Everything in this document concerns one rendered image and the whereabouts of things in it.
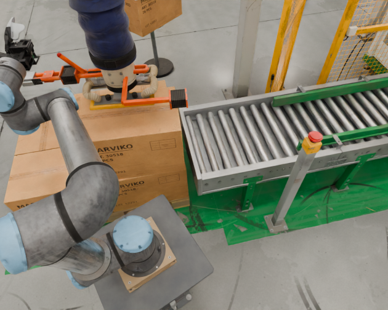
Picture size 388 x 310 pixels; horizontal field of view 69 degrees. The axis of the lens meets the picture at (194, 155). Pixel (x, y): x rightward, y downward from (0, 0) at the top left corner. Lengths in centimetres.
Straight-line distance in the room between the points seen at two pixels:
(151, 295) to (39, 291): 120
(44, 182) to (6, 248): 154
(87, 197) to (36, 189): 155
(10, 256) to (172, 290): 91
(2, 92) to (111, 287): 93
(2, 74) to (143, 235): 73
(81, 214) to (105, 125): 118
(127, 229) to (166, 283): 38
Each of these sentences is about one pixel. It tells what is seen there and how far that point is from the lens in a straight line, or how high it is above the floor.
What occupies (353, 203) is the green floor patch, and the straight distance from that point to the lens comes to 271.
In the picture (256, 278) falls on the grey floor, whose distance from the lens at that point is 223.
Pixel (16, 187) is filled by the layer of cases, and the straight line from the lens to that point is 224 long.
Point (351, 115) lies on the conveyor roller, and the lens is 254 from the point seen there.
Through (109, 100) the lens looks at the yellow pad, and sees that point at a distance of 159.
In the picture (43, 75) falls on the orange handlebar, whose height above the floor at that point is 125.
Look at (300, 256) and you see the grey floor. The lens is 235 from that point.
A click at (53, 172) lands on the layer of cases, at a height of 54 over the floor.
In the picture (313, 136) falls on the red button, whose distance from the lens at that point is 156.
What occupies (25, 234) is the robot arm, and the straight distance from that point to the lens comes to 63.
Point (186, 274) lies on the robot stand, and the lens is 143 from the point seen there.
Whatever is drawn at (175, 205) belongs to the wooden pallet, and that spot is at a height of 6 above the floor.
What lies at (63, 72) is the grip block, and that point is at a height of 126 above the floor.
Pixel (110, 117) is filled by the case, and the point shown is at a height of 94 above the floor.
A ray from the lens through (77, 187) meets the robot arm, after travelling 63.
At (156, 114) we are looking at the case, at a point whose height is 94.
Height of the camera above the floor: 213
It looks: 52 degrees down
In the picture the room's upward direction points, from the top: 3 degrees counter-clockwise
